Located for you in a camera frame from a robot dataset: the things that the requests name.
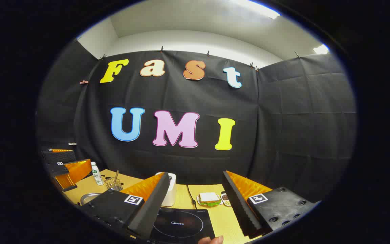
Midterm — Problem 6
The white green-capped drink bottle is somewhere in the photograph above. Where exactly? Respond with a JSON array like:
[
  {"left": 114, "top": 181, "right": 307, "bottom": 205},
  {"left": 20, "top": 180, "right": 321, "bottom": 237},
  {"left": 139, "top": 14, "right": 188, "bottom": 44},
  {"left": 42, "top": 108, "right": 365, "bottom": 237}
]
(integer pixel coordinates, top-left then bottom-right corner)
[{"left": 91, "top": 162, "right": 105, "bottom": 186}]

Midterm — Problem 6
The white divided grain dish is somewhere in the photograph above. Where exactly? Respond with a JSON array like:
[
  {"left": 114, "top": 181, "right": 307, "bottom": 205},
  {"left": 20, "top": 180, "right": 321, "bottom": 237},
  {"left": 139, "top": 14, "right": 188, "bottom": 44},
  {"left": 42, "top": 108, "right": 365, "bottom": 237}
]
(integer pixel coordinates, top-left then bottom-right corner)
[{"left": 220, "top": 191, "right": 232, "bottom": 207}]

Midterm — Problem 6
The steel pot with black handles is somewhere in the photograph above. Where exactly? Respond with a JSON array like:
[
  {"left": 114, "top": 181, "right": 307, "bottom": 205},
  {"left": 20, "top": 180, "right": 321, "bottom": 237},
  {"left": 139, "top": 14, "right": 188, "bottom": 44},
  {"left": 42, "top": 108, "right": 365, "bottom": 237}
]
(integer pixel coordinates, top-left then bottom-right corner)
[{"left": 80, "top": 192, "right": 101, "bottom": 205}]

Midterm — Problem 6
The metal wire basket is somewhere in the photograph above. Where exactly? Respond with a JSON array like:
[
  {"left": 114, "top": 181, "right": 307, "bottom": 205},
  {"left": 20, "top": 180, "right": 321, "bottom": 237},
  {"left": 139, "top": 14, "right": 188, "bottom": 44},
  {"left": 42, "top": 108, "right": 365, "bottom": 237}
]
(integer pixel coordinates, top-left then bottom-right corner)
[{"left": 105, "top": 178, "right": 124, "bottom": 191}]

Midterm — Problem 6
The black power cable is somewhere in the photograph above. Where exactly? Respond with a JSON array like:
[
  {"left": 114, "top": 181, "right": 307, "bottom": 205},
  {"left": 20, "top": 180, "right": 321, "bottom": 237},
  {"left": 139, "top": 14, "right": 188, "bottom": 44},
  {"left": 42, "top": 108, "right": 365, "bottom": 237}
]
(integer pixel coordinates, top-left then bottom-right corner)
[{"left": 187, "top": 185, "right": 197, "bottom": 209}]

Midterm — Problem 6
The black backdrop cloth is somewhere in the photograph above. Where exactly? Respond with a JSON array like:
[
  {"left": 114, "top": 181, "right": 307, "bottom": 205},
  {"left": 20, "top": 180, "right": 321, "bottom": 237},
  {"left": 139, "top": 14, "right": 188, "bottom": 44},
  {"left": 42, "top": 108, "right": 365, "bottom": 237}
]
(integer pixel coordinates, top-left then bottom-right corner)
[{"left": 37, "top": 39, "right": 357, "bottom": 204}]

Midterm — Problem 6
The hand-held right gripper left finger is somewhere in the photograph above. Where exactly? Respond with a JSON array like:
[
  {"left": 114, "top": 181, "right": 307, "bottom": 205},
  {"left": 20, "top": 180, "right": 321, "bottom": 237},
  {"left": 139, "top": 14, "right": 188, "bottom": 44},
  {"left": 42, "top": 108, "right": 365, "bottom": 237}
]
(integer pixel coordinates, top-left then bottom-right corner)
[{"left": 80, "top": 172, "right": 170, "bottom": 239}]

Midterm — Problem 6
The black induction cooktop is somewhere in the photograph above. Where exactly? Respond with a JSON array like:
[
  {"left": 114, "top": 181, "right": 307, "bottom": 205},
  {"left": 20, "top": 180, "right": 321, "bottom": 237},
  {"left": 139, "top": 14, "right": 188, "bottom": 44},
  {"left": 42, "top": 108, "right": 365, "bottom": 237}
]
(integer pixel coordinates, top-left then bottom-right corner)
[{"left": 149, "top": 207, "right": 216, "bottom": 244}]

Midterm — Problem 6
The sandwich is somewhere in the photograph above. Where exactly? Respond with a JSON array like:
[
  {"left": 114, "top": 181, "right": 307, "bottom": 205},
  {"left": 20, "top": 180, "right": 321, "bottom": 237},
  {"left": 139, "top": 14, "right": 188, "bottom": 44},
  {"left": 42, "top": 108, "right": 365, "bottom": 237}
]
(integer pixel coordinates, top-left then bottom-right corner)
[{"left": 199, "top": 192, "right": 221, "bottom": 205}]

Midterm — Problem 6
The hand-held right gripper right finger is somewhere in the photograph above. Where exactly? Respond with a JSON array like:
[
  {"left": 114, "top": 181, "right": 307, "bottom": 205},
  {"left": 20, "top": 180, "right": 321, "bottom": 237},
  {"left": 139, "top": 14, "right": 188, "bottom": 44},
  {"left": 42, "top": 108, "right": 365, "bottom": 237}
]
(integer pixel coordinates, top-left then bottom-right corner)
[{"left": 222, "top": 170, "right": 317, "bottom": 239}]

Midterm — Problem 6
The white plate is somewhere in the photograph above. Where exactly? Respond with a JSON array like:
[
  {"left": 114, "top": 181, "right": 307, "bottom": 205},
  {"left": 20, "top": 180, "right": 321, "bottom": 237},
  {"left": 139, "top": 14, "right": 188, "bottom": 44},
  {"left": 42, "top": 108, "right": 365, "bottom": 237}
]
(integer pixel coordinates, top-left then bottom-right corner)
[{"left": 197, "top": 192, "right": 222, "bottom": 206}]

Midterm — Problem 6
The white toaster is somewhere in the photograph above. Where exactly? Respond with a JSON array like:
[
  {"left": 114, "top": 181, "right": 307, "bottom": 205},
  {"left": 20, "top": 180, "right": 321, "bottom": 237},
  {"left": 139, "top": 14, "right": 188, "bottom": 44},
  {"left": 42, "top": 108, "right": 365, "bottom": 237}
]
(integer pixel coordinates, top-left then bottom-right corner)
[{"left": 155, "top": 172, "right": 177, "bottom": 207}]

